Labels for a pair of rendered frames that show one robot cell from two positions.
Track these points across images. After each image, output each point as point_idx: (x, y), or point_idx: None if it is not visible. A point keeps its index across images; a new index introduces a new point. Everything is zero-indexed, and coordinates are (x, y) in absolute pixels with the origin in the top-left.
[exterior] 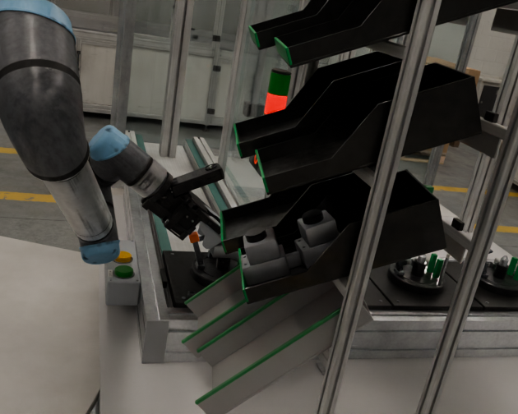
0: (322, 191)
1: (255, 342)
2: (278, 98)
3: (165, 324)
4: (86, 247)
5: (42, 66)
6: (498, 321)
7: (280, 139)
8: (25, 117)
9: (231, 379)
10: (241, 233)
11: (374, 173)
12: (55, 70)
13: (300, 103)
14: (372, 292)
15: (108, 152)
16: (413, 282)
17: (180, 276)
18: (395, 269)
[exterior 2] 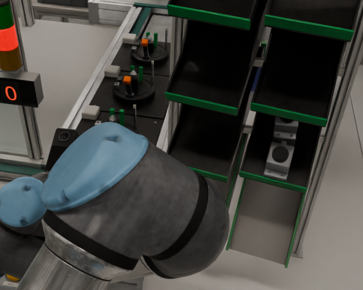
0: (250, 93)
1: (244, 210)
2: (12, 29)
3: None
4: None
5: (208, 189)
6: None
7: (246, 81)
8: (226, 239)
9: (294, 236)
10: (204, 161)
11: (347, 68)
12: (207, 180)
13: (186, 39)
14: (142, 121)
15: (44, 205)
16: (145, 95)
17: None
18: (127, 94)
